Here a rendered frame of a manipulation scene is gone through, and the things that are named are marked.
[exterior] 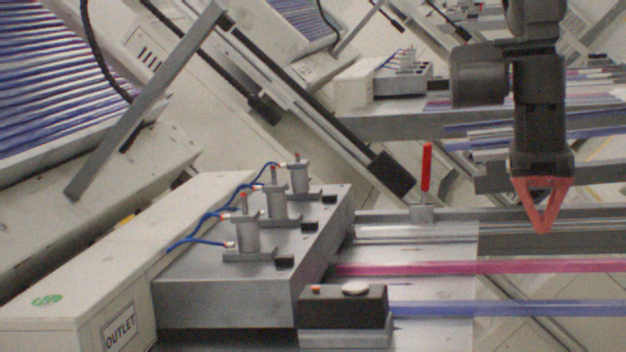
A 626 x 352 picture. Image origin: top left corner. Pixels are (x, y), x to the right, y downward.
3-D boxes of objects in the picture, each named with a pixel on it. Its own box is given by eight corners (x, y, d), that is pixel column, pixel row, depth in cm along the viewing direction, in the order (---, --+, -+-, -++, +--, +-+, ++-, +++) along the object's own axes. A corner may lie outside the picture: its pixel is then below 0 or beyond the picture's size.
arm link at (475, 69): (558, -17, 86) (544, 2, 95) (448, -7, 88) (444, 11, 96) (564, 97, 86) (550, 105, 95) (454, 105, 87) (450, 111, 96)
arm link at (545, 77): (570, 47, 87) (559, 43, 93) (504, 52, 88) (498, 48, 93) (570, 110, 89) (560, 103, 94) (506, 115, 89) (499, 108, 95)
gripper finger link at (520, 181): (513, 239, 93) (510, 159, 91) (511, 221, 100) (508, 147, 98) (575, 238, 91) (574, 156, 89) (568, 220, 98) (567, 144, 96)
